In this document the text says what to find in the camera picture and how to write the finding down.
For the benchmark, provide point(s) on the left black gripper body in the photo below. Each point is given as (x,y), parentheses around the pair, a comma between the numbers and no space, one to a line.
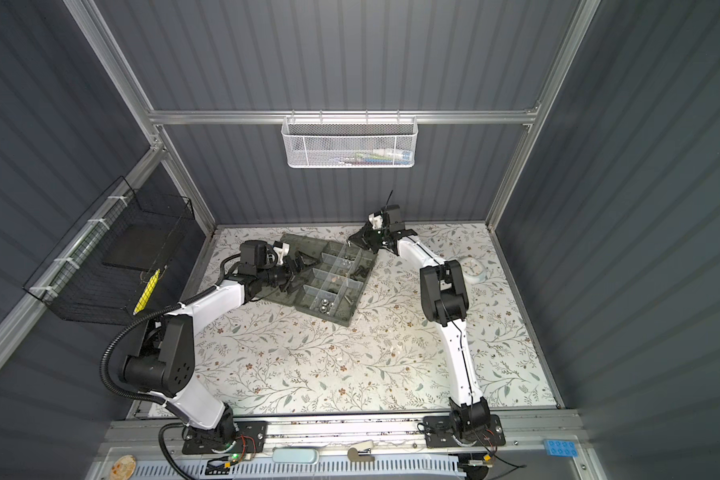
(271,276)

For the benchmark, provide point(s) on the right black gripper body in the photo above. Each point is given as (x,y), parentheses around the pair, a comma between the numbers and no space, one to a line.
(378,240)

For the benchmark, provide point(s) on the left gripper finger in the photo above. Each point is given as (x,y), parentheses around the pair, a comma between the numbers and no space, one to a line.
(295,262)
(293,283)

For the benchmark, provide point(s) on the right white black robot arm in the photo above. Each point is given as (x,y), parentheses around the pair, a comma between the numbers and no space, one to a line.
(444,302)

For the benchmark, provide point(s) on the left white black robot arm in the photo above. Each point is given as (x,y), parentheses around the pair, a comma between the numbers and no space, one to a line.
(165,366)

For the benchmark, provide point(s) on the clear divided organizer box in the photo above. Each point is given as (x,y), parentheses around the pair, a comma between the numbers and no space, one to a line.
(331,285)

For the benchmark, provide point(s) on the floral table mat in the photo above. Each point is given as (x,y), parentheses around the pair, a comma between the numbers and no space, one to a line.
(268,358)

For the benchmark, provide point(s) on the pens in white basket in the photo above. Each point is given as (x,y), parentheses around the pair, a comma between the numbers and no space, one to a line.
(378,157)

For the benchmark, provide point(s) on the yellow marker pen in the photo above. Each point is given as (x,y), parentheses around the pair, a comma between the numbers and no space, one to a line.
(147,292)

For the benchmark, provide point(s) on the light teal flat box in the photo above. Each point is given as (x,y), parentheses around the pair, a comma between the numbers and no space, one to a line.
(295,455)

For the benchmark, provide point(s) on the round wooden disc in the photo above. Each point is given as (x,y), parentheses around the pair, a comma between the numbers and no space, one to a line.
(123,468)

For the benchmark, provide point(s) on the blue button pad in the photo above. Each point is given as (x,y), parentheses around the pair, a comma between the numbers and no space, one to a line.
(560,448)

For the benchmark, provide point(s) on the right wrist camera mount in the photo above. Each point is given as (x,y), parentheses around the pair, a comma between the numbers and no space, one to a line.
(376,220)

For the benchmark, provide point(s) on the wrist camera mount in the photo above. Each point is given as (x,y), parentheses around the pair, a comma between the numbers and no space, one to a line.
(376,220)
(282,251)

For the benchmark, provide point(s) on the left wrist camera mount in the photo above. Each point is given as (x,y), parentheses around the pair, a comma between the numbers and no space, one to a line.
(282,251)

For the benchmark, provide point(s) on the white wire mesh basket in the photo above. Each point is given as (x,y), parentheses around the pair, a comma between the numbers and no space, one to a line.
(314,145)

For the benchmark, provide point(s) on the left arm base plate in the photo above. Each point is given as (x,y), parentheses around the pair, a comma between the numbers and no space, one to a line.
(246,437)

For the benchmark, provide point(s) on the black wire wall basket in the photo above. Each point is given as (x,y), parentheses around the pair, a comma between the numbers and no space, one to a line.
(99,276)

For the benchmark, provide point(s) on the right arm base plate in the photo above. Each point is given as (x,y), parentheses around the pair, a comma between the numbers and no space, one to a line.
(440,432)

